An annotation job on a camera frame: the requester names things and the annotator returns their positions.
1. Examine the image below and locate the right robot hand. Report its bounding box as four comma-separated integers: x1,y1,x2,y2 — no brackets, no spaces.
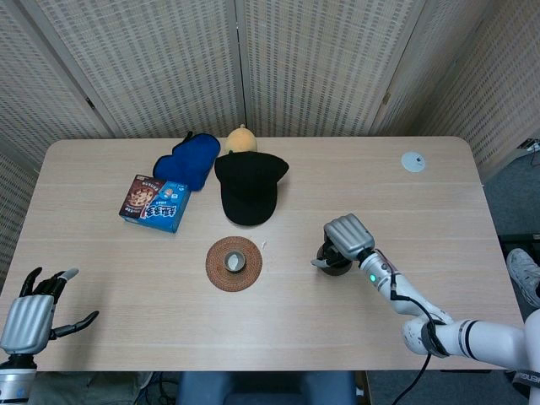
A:
310,213,375,269

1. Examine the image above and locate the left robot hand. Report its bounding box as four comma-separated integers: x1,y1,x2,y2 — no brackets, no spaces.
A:
0,266,100,355

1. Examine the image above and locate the black teapot with handle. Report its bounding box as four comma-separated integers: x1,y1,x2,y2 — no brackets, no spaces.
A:
316,246,353,278

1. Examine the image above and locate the small dark ceramic cup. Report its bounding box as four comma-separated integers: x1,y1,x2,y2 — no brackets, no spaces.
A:
223,249,247,273

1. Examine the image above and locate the brown round woven coaster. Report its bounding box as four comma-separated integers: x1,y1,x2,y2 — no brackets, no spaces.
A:
205,235,263,293

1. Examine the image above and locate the olive fabric bag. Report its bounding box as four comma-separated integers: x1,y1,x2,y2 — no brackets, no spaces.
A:
29,370,143,405

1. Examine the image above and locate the black baseball cap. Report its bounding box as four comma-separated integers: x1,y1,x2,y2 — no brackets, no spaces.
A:
213,152,290,228

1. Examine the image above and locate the black equipment bar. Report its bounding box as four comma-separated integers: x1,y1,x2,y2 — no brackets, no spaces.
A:
497,233,540,250

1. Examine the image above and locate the blue cookie box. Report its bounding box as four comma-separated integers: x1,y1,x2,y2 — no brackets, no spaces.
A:
117,173,190,235

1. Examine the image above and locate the blue oven mitt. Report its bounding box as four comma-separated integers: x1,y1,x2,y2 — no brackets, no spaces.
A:
152,131,222,193

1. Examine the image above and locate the blue padded seat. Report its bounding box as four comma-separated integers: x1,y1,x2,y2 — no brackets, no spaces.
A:
175,370,358,405

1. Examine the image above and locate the woven folding screen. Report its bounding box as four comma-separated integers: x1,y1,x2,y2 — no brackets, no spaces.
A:
0,0,540,292

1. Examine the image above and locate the white round cable grommet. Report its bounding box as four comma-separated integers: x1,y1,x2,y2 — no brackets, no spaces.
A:
400,151,427,173

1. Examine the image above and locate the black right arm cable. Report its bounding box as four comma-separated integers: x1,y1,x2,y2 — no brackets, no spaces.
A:
388,272,448,405

